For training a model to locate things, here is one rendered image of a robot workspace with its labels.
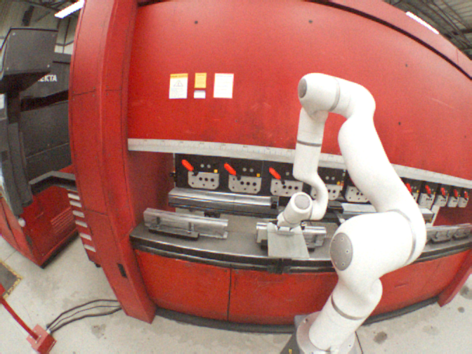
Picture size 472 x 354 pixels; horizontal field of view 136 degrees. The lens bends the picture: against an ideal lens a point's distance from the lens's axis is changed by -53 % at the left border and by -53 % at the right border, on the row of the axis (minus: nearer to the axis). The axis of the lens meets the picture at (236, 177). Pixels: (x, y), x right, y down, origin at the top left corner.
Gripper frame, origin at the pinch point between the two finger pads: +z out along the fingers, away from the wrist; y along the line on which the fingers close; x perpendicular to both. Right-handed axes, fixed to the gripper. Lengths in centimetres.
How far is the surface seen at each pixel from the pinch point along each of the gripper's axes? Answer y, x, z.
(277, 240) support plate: 4.2, 8.4, -4.1
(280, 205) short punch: 2.9, -10.4, -2.0
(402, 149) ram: -61, -33, -33
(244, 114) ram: 25, -36, -37
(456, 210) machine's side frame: -216, -26, 29
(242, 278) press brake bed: 17.9, 26.8, 19.9
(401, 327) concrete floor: -141, 83, 64
